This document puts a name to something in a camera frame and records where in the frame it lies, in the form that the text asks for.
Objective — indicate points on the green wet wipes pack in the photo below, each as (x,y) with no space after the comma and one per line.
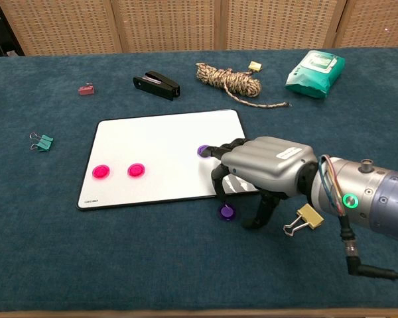
(313,76)

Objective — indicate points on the dark teal table cloth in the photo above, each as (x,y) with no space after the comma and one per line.
(152,271)

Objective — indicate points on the teal binder clip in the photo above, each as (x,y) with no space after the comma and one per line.
(45,143)

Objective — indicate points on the wicker folding screen panel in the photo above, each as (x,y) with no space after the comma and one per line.
(282,23)
(59,23)
(378,20)
(166,23)

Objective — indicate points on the pink binder clip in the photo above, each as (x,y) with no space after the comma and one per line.
(86,90)

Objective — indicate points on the purple round magnet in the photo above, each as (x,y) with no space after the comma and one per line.
(227,213)
(203,150)

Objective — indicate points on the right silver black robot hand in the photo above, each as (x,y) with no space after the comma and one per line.
(268,165)

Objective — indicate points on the white magnetic board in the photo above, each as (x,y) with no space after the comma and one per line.
(152,142)

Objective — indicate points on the large gold binder clip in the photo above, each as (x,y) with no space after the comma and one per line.
(310,215)

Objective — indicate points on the small yellow binder clip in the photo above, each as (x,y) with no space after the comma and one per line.
(254,66)

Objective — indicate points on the pink round magnet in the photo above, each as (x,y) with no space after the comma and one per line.
(101,172)
(136,170)

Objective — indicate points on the black stapler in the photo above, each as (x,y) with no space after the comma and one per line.
(156,86)

